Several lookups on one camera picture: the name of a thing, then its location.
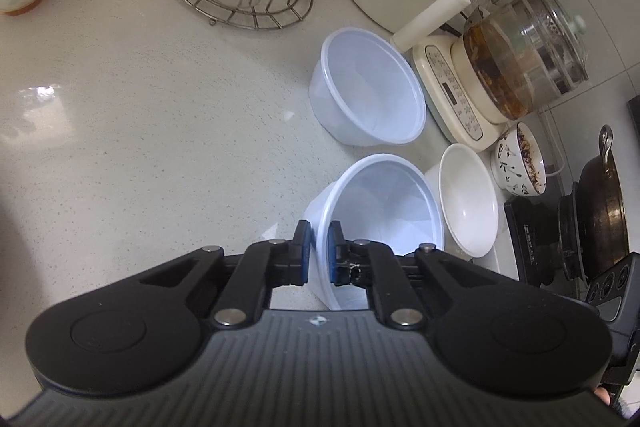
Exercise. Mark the black induction cooktop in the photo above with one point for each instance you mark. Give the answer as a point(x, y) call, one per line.
point(530, 237)

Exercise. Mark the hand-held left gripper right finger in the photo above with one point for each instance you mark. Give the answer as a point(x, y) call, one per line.
point(336, 259)

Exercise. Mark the white ceramic bowl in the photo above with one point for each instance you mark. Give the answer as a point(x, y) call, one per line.
point(470, 202)

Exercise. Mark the person's right hand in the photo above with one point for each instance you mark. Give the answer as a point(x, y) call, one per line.
point(604, 404)

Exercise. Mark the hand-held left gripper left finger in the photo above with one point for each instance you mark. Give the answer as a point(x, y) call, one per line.
point(302, 262)

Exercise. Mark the dark wok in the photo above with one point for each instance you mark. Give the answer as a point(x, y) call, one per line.
point(607, 207)

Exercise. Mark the cream kettle heating base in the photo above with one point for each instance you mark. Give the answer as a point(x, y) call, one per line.
point(445, 92)

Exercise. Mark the translucent plastic bowl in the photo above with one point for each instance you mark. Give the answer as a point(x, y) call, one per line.
point(370, 87)
point(385, 202)

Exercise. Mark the glass kettle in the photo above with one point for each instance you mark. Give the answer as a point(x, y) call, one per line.
point(520, 57)

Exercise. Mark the leaf print bowl dried flowers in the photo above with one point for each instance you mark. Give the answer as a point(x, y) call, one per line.
point(517, 162)

